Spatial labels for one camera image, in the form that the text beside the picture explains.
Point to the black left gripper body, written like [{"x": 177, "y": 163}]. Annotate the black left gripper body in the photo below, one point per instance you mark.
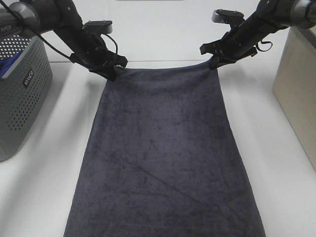
[{"x": 91, "y": 52}]

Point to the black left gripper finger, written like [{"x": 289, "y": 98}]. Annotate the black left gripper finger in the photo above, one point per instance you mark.
[{"x": 108, "y": 72}]

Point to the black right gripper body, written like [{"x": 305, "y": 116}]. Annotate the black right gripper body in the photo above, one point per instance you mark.
[{"x": 232, "y": 46}]

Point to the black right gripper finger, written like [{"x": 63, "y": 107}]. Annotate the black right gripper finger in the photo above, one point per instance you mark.
[{"x": 217, "y": 61}]

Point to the dark grey towel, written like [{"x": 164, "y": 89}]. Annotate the dark grey towel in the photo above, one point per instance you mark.
[{"x": 162, "y": 161}]

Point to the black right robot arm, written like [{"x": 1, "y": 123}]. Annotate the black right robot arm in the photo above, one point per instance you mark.
[{"x": 271, "y": 16}]

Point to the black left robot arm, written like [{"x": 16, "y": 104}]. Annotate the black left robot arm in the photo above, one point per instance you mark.
[{"x": 29, "y": 18}]

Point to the blue towel in basket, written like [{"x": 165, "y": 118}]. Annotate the blue towel in basket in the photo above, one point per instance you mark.
[{"x": 6, "y": 63}]

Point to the beige fabric storage bin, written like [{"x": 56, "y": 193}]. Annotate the beige fabric storage bin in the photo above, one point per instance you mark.
[{"x": 295, "y": 86}]

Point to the grey perforated plastic basket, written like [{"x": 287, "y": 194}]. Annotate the grey perforated plastic basket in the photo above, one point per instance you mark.
[{"x": 23, "y": 90}]

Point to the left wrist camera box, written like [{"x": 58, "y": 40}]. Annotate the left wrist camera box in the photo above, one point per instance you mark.
[{"x": 103, "y": 27}]

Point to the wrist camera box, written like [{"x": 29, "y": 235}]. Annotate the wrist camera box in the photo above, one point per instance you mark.
[
  {"x": 103, "y": 27},
  {"x": 233, "y": 18}
]

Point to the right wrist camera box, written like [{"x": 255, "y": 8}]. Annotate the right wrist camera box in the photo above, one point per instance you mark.
[{"x": 233, "y": 18}]

